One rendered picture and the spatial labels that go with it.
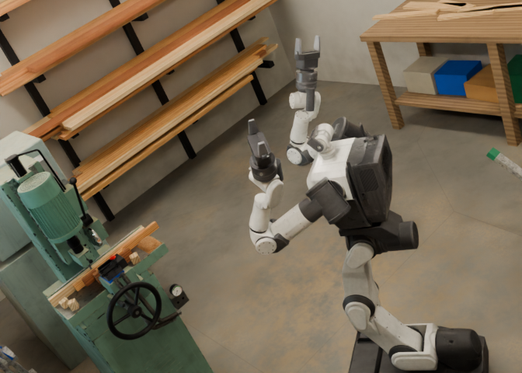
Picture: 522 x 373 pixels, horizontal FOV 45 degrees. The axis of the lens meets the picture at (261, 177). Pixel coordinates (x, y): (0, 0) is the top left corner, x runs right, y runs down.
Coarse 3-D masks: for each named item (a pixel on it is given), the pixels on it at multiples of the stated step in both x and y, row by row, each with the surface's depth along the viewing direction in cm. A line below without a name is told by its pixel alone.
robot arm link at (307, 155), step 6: (306, 144) 279; (288, 150) 278; (294, 150) 276; (306, 150) 275; (312, 150) 273; (288, 156) 280; (294, 156) 278; (300, 156) 276; (306, 156) 275; (312, 156) 274; (294, 162) 280; (300, 162) 278; (306, 162) 276; (312, 162) 279
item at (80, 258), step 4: (84, 248) 319; (68, 252) 323; (72, 252) 320; (84, 252) 316; (88, 252) 316; (72, 256) 322; (76, 256) 315; (80, 256) 314; (84, 256) 315; (88, 256) 316; (92, 256) 318; (76, 260) 320; (80, 260) 314; (84, 260) 315; (80, 264) 319; (84, 264) 316; (88, 264) 317
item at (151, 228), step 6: (156, 222) 342; (144, 228) 340; (150, 228) 340; (156, 228) 343; (138, 234) 338; (144, 234) 339; (150, 234) 341; (132, 240) 335; (138, 240) 337; (126, 246) 333; (132, 246) 335; (114, 252) 331; (90, 270) 325; (84, 276) 323; (78, 282) 320; (78, 288) 321
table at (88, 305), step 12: (132, 252) 333; (144, 252) 328; (156, 252) 327; (132, 264) 323; (144, 264) 324; (84, 288) 321; (96, 288) 316; (84, 300) 312; (96, 300) 311; (108, 300) 315; (120, 300) 308; (60, 312) 311; (72, 312) 307; (84, 312) 308; (72, 324) 305
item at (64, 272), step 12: (24, 156) 328; (36, 168) 315; (0, 180) 311; (0, 192) 318; (12, 192) 310; (12, 204) 312; (24, 216) 316; (24, 228) 334; (36, 228) 321; (36, 240) 328; (48, 252) 327; (96, 252) 344; (48, 264) 350; (60, 264) 332; (72, 264) 337; (60, 276) 343; (72, 276) 338
